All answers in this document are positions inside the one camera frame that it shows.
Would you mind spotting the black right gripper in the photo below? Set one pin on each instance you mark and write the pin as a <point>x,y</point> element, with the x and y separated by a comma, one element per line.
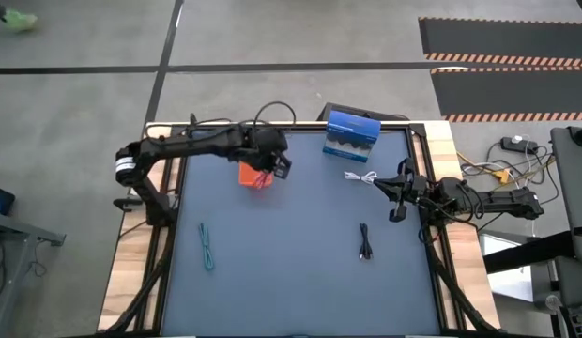
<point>424,188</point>

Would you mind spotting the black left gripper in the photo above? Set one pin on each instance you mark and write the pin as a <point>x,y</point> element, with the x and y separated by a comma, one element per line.
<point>267,141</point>

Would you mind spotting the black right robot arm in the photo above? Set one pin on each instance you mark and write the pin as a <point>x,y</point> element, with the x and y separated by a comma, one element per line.
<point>502,199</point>

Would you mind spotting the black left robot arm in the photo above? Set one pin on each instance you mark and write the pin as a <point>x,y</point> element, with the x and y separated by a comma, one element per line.
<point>188,143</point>

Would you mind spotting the orange plastic basket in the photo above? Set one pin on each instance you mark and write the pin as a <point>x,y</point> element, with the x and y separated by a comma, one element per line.
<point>248,176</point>

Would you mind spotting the black flat case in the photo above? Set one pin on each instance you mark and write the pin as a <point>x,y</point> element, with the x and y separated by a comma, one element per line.
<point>324,114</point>

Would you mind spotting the blue playstation controller box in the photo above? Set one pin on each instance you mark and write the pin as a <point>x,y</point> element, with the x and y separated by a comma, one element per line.
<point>352,133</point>

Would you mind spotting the yellow plug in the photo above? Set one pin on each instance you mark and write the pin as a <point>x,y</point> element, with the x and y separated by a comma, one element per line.
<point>501,176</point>

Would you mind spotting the blue-grey table mat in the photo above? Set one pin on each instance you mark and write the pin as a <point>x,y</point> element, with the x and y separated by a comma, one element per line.
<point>291,263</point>

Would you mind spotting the black power strip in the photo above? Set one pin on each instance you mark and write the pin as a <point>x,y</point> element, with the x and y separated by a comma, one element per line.
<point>518,144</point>

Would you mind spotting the white box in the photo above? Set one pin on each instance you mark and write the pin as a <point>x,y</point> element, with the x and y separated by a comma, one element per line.
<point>507,284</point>

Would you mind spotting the black striped-edge floor mat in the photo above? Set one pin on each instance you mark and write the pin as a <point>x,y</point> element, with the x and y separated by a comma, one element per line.
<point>511,91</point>
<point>507,37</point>

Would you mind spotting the black table clamp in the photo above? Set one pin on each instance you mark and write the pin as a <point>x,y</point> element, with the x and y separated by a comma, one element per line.
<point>127,204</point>

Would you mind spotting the grey metal desk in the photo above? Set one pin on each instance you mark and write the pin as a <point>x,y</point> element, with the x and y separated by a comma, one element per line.
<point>14,244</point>

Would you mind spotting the black device with blue light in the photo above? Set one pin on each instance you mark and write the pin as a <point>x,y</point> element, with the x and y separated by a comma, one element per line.
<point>0,199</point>

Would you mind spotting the person's green shoe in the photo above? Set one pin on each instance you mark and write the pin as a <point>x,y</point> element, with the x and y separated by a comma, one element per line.
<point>19,21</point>

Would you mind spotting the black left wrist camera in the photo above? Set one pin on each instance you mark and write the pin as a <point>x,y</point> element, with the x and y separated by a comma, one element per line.
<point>282,167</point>

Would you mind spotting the black aluminium table frame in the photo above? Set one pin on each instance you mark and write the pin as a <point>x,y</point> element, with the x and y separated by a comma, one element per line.
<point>420,133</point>

